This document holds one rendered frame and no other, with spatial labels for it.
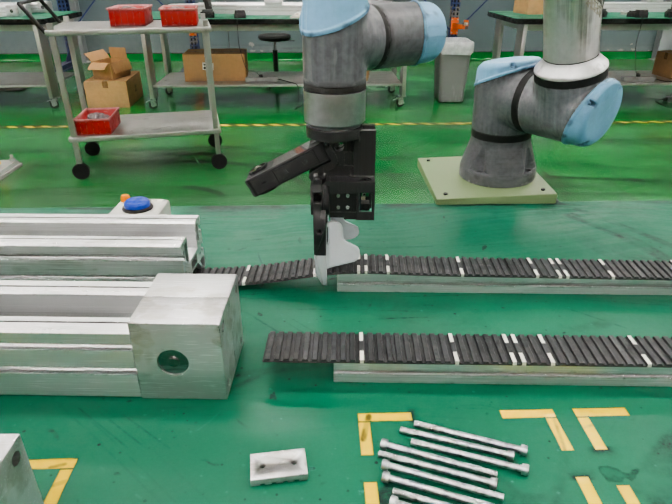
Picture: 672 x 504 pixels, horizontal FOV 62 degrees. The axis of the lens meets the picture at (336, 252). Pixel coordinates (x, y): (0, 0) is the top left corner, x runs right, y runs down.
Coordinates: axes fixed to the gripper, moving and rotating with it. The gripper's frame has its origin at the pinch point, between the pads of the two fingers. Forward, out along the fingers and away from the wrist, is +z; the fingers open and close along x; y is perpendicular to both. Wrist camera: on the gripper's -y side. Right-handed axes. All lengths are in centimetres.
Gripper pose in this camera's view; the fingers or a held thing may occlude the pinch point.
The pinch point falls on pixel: (320, 266)
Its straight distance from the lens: 78.4
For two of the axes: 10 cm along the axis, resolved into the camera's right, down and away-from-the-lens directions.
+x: 0.2, -4.6, 8.9
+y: 10.0, 0.1, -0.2
